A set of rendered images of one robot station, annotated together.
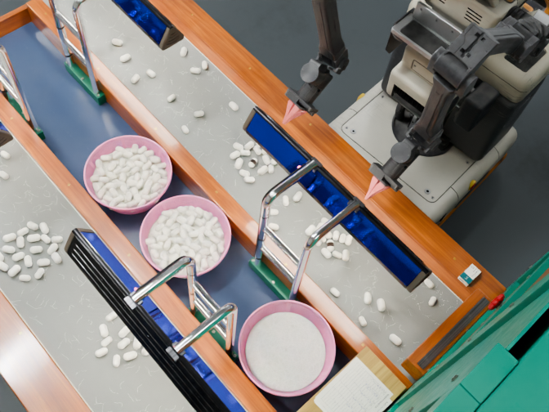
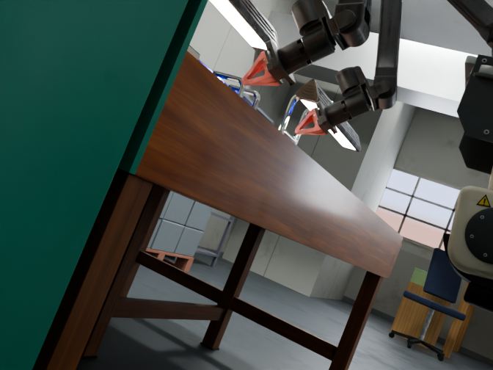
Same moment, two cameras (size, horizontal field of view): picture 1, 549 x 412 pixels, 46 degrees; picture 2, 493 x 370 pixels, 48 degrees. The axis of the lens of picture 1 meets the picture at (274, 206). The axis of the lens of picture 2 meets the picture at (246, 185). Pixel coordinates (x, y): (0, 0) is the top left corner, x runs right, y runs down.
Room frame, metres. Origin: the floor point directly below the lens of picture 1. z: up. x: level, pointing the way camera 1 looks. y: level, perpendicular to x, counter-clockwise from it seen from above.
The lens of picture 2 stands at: (0.82, -1.44, 0.58)
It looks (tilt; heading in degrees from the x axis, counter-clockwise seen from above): 4 degrees up; 79
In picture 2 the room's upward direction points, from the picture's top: 22 degrees clockwise
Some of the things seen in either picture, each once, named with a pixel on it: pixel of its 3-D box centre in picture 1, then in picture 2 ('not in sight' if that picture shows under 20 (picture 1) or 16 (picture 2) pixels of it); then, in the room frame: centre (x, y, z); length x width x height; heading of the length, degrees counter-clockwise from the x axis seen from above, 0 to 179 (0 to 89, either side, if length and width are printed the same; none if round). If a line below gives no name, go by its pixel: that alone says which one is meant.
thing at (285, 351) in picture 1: (285, 351); not in sight; (0.51, -0.10, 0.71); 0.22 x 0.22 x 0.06
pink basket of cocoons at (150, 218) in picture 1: (186, 241); not in sight; (0.79, 0.24, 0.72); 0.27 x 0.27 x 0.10
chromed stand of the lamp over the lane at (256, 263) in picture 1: (301, 238); not in sight; (0.78, -0.09, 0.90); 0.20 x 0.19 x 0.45; 51
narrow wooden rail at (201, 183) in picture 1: (194, 176); not in sight; (1.02, 0.27, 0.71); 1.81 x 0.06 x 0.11; 51
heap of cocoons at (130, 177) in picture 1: (131, 180); not in sight; (0.96, 0.46, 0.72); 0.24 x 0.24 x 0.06
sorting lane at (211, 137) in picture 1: (236, 144); not in sight; (1.16, 0.16, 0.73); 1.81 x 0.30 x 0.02; 51
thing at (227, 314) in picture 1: (186, 331); not in sight; (0.47, 0.16, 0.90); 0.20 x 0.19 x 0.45; 51
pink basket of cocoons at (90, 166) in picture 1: (130, 179); not in sight; (0.96, 0.46, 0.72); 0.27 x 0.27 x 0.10
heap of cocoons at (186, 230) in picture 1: (186, 242); not in sight; (0.79, 0.24, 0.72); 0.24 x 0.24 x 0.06
